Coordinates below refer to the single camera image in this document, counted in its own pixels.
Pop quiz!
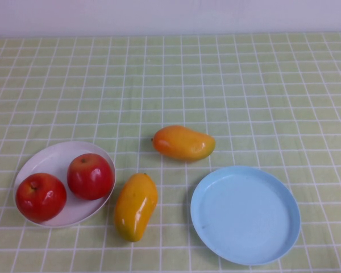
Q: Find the orange mango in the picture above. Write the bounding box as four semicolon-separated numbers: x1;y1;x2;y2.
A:
151;125;216;163

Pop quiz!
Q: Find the yellow mango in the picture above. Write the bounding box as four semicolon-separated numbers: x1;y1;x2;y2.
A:
114;172;159;243

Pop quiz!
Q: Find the red apple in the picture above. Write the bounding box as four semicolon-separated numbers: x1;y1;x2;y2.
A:
66;153;116;201
15;172;68;223

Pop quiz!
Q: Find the light blue round plate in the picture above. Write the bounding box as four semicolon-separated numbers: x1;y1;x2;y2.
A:
190;166;301;266

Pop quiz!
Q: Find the white round plate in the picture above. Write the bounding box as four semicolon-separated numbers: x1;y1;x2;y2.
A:
13;141;117;228

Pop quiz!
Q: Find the green checkered tablecloth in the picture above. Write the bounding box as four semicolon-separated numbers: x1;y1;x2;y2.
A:
0;32;341;273

